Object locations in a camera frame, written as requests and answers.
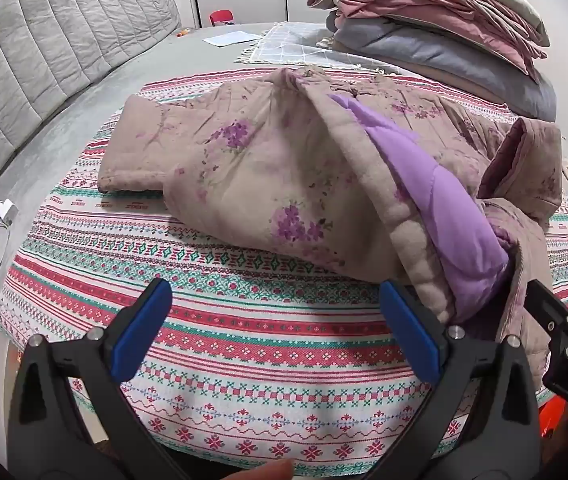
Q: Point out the grey checked tasselled cloth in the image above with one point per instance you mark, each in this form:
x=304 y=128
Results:
x=289 y=45

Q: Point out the grey quilted headboard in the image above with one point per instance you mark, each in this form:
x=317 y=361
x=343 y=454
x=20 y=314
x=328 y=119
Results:
x=38 y=60

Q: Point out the striped patterned blanket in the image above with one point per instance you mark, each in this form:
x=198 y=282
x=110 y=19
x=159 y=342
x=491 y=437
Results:
x=213 y=310

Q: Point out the pile of folded bedding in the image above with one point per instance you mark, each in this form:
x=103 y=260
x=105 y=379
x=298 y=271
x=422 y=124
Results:
x=439 y=52

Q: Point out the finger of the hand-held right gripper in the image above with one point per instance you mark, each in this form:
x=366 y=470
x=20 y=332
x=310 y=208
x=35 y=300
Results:
x=549 y=302

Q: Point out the white paper sheet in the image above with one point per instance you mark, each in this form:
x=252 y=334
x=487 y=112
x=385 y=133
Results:
x=229 y=38

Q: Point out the floral padded jacket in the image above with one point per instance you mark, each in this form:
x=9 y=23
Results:
x=264 y=160

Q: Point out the red object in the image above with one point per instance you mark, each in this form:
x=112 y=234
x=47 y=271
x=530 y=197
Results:
x=221 y=16

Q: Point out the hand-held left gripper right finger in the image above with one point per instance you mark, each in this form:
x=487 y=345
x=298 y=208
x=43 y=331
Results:
x=409 y=332

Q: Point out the grey bed sheet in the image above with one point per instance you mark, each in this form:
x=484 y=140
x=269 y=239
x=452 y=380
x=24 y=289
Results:
x=113 y=80

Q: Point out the person's left hand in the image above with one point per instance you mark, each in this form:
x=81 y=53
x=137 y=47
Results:
x=264 y=471

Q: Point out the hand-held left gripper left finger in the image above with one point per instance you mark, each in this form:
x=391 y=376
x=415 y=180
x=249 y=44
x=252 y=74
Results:
x=138 y=332

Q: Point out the stack of folded blankets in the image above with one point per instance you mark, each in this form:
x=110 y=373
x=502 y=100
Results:
x=439 y=15

